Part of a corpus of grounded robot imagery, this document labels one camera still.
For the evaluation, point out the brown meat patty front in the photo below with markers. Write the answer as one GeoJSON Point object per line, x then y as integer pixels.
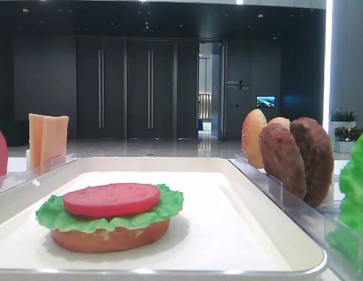
{"type": "Point", "coordinates": [282, 158]}

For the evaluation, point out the brown meat patty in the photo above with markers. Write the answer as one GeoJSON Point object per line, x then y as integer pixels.
{"type": "Point", "coordinates": [282, 158]}
{"type": "Point", "coordinates": [316, 151]}

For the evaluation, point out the red tomato slice on tray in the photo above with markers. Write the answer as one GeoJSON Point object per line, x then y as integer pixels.
{"type": "Point", "coordinates": [112, 200]}

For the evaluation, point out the orange cheese slice inner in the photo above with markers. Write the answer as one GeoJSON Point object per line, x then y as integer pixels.
{"type": "Point", "coordinates": [54, 138]}

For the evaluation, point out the orange cheese slice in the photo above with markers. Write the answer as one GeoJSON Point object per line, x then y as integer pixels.
{"type": "Point", "coordinates": [54, 138]}
{"type": "Point", "coordinates": [36, 125]}

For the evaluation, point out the brown meat patty rear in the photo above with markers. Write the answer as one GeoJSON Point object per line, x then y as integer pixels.
{"type": "Point", "coordinates": [316, 151]}

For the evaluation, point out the green lettuce leaf on tray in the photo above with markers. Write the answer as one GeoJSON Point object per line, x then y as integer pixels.
{"type": "Point", "coordinates": [53, 215]}

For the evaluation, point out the orange cheese slice outer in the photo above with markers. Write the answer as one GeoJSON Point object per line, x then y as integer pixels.
{"type": "Point", "coordinates": [36, 125]}

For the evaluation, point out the red tomato slice standing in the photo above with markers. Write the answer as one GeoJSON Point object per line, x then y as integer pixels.
{"type": "Point", "coordinates": [3, 155]}

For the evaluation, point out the green lettuce leaf standing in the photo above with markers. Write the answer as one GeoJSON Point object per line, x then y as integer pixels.
{"type": "Point", "coordinates": [355, 193]}

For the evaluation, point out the sesame bun top far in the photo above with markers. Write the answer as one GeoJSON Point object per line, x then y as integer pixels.
{"type": "Point", "coordinates": [253, 125]}

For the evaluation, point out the dark double doors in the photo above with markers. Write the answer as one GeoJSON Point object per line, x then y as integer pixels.
{"type": "Point", "coordinates": [137, 88]}

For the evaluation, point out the white metal tray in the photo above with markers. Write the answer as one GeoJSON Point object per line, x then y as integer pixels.
{"type": "Point", "coordinates": [228, 228]}

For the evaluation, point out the tan bun slice far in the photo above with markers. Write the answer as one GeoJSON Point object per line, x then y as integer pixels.
{"type": "Point", "coordinates": [281, 120]}

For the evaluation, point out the bottom bun slice on tray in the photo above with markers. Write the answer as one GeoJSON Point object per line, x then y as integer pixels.
{"type": "Point", "coordinates": [120, 239]}

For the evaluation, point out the potted plants in white planter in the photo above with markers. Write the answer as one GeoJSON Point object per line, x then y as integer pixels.
{"type": "Point", "coordinates": [343, 130]}

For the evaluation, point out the wall mounted screen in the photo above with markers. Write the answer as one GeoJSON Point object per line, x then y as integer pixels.
{"type": "Point", "coordinates": [265, 101]}

